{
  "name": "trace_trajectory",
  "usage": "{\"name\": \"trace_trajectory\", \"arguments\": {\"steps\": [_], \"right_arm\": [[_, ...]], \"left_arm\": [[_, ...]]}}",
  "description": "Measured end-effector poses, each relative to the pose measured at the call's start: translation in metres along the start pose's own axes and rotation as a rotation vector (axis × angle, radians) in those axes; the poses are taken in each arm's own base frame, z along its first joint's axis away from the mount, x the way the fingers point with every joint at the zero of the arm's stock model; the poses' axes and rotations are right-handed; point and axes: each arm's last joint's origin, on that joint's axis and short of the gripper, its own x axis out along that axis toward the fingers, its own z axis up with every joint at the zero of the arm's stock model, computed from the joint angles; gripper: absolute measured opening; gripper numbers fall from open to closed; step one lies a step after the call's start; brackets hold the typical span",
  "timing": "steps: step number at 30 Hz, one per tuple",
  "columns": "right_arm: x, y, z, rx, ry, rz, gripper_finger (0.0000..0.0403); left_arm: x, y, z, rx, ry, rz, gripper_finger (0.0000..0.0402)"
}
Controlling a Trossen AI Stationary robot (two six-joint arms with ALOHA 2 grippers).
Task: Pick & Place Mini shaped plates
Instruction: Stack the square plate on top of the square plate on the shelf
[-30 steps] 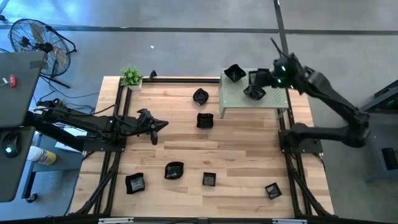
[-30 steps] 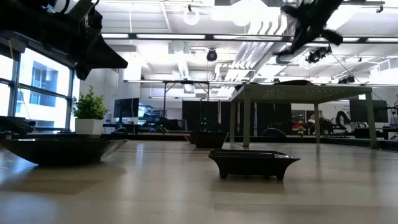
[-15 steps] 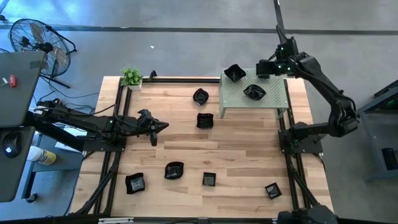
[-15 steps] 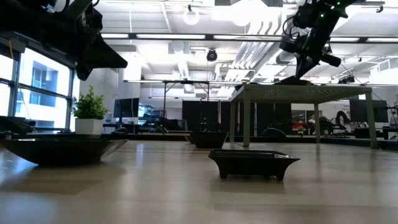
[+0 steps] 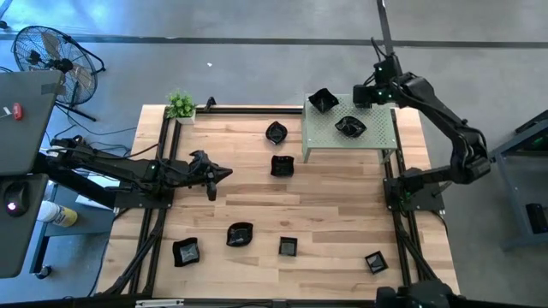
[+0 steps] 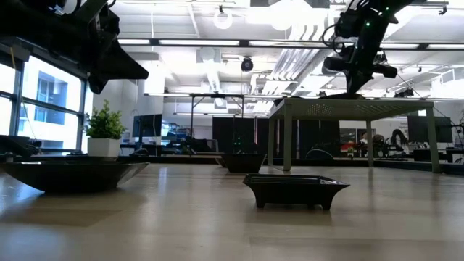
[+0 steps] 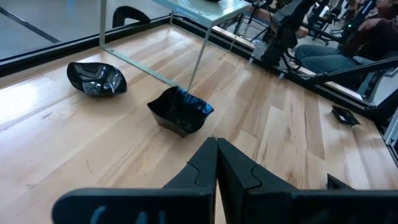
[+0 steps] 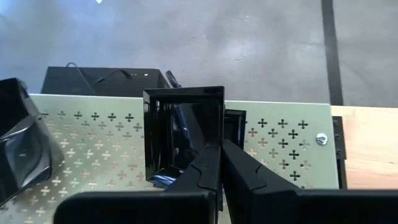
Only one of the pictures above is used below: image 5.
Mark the green plant in white pot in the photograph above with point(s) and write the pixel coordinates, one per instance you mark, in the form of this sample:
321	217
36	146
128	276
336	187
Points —
180	104

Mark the blue-grey cart base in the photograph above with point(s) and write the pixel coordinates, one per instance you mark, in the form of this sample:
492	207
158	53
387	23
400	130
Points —
81	220

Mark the black bulky object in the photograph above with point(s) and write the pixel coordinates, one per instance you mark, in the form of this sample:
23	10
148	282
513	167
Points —
419	295

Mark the rounded black plate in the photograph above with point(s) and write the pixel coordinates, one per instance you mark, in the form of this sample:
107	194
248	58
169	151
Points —
240	234

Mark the white yellow spray can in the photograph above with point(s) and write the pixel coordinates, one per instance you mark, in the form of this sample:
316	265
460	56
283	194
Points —
57	214

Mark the black floor fan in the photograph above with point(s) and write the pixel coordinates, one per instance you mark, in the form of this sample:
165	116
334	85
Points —
64	65

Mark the small square black plate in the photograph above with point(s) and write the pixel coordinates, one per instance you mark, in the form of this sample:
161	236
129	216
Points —
288	246
377	262

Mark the black computer mouse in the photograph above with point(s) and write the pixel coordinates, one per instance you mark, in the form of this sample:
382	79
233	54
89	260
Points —
17	197

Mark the dark grey desk panel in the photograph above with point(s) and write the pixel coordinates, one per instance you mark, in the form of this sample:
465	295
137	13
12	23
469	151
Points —
21	248

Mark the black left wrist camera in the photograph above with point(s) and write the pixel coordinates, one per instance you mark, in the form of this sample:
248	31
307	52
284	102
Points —
212	191

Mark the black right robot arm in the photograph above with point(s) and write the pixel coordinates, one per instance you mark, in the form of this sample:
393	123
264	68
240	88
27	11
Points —
441	113

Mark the small red device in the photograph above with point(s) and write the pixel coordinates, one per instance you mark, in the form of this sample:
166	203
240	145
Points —
17	111

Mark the square wavy-edged black plate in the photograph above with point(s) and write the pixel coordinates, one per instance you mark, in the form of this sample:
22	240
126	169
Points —
282	166

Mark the large wavy square black plate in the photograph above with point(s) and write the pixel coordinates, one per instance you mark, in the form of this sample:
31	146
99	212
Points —
186	252

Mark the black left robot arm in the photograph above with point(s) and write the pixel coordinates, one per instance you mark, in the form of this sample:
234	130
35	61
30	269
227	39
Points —
128	169

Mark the silver metal bracket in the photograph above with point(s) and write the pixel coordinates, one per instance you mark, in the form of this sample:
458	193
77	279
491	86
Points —
158	303

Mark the grey-blue metal cart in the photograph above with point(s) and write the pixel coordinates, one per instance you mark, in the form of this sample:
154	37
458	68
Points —
511	201

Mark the black aluminium frame rail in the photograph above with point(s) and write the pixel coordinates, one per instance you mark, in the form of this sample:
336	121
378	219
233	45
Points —
248	110
214	304

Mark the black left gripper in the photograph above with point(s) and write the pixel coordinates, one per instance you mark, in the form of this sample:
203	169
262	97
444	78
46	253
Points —
201	171

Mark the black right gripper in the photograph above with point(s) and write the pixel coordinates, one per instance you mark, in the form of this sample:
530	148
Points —
363	96

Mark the wavy leaf-shaped black plate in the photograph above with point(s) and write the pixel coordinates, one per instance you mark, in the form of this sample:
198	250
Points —
351	127

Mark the black box device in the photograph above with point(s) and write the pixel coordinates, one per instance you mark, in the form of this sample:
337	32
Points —
537	218

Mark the folded-corner black plate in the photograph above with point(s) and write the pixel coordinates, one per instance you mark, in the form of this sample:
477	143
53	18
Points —
323	102

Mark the black device green light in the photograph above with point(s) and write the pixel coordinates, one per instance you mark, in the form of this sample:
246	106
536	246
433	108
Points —
535	137

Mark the black clamp mount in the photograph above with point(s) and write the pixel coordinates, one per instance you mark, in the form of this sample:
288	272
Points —
210	103

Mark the black aluminium side frame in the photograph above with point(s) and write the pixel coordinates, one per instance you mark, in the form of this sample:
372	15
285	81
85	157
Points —
124	202
432	203

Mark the grey tape strip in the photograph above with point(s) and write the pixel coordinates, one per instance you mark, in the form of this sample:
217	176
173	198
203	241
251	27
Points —
53	88

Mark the oval pointed black plate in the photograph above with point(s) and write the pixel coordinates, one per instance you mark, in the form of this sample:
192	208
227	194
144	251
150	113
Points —
276	132

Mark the green perforated metal shelf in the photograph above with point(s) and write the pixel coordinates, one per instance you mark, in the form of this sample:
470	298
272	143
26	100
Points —
372	137

